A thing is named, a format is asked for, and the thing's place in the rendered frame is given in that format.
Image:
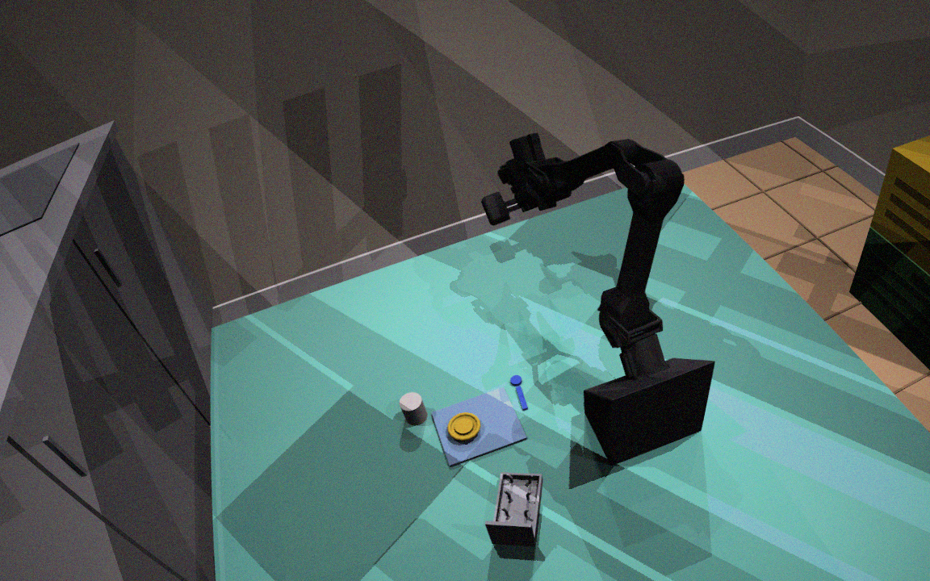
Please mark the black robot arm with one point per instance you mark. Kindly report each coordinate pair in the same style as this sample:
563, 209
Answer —
654, 186

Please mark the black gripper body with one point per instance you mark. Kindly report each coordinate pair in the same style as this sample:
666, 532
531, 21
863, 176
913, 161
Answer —
496, 208

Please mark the light blue flat mat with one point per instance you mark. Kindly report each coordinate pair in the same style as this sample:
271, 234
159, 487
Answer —
500, 426

